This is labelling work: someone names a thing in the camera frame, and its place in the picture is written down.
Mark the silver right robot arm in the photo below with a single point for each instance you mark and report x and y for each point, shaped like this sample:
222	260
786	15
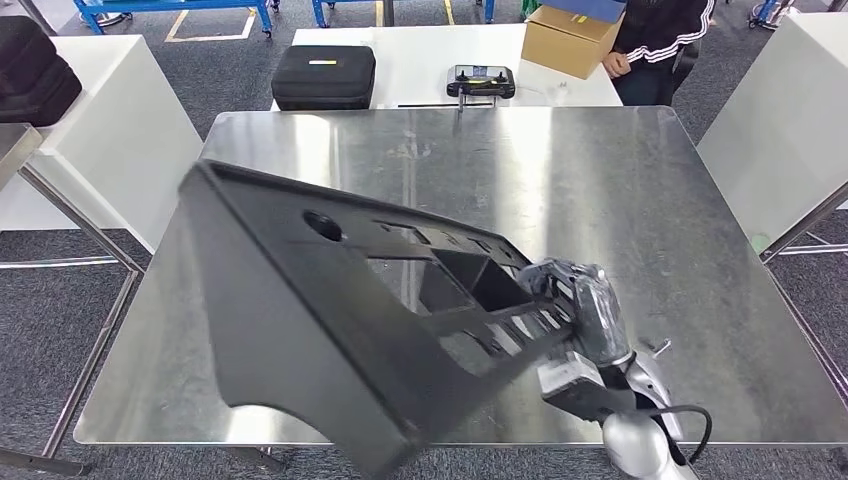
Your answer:
636	444

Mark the brown cardboard box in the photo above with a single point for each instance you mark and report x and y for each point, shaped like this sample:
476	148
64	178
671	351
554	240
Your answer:
563	46

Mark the black zippered carry case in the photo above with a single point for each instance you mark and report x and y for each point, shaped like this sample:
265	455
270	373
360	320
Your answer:
324	76

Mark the black remote controller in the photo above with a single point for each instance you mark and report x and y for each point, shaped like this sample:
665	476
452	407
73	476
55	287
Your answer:
480	81

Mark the white table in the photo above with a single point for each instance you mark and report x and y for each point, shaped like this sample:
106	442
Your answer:
411	60

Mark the black plastic plate part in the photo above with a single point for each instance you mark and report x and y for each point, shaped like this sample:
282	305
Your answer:
278	331

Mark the white board panel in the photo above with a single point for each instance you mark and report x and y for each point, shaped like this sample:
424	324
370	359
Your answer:
119	132
782	119

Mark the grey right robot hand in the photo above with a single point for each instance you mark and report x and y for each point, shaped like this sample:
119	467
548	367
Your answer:
593	311

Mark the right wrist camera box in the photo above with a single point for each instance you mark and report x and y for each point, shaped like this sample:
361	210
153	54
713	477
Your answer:
570	378

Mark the black padded bag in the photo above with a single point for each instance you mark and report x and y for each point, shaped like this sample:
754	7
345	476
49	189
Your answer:
33	73

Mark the person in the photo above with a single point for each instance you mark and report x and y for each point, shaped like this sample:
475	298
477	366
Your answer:
656	40

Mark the blue flat box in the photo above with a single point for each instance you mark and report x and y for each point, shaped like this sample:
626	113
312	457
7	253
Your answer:
590	8

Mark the blue metal frame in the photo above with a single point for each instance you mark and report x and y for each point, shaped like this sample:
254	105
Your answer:
166	5

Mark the metal controller stand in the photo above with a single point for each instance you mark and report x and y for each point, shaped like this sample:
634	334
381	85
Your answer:
462	102

